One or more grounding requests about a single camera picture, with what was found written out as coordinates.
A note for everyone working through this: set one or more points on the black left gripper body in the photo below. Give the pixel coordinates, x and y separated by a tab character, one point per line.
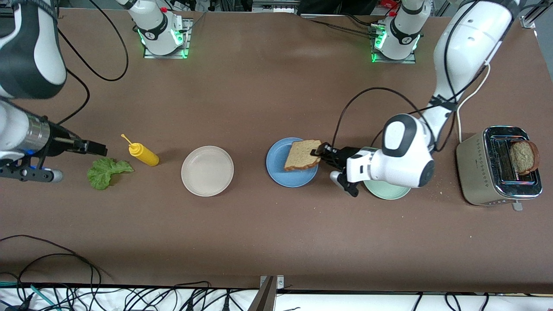
344	154

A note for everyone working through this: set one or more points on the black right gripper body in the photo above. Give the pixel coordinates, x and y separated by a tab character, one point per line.
59	142

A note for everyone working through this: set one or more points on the green lettuce leaf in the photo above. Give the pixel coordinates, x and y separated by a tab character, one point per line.
101	172

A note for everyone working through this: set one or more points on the square brown bread slice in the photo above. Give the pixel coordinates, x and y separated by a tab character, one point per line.
302	155

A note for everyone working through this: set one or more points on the blue round plate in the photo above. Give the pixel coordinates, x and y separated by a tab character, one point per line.
276	172

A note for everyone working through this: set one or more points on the yellow mustard squeeze bottle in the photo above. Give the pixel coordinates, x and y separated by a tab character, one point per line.
147	157

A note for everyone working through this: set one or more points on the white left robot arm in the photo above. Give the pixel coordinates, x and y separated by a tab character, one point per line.
471	39

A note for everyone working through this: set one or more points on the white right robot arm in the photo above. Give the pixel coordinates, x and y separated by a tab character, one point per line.
153	26

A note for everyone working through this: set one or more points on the light green round plate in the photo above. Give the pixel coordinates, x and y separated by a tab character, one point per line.
384	193

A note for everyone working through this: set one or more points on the beige round plate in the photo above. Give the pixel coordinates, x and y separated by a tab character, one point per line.
207	171

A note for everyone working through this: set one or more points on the silver beige toaster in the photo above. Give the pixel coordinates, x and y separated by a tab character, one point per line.
475	172

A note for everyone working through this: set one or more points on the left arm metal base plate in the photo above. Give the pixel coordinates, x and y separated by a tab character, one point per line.
412	60

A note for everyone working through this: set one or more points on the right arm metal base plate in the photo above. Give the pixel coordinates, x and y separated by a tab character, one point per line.
186	47

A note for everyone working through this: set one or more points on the grey metal camera post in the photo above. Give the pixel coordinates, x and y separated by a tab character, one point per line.
265	298

